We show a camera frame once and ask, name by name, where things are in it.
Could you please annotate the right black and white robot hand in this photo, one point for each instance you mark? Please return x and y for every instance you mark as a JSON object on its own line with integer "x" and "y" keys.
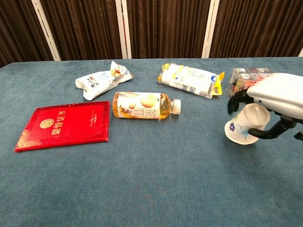
{"x": 279, "y": 92}

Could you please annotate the red certificate book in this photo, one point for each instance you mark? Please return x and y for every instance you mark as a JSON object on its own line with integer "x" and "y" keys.
{"x": 68, "y": 124}

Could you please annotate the white paper cup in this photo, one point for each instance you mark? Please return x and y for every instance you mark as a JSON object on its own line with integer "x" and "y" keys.
{"x": 239, "y": 127}

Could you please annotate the crumpled white snack bag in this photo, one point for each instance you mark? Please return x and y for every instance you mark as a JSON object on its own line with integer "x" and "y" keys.
{"x": 104, "y": 81}

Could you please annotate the small tea bottle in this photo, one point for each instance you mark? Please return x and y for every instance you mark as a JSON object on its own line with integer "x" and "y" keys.
{"x": 142, "y": 105}

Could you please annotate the white partition post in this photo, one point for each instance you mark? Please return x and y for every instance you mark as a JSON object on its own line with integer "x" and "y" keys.
{"x": 210, "y": 29}
{"x": 301, "y": 53}
{"x": 123, "y": 29}
{"x": 46, "y": 30}

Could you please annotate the clear box with red contents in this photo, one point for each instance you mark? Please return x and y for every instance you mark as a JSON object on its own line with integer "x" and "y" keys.
{"x": 246, "y": 75}

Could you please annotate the blue table cloth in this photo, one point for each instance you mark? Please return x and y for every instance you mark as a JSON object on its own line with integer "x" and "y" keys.
{"x": 142, "y": 177}

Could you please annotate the dark brown curtain panel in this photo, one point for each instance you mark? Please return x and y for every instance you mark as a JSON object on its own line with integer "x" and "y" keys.
{"x": 82, "y": 29}
{"x": 19, "y": 30}
{"x": 258, "y": 28}
{"x": 165, "y": 28}

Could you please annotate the white and yellow snack package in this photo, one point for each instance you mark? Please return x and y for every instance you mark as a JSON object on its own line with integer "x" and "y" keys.
{"x": 191, "y": 79}

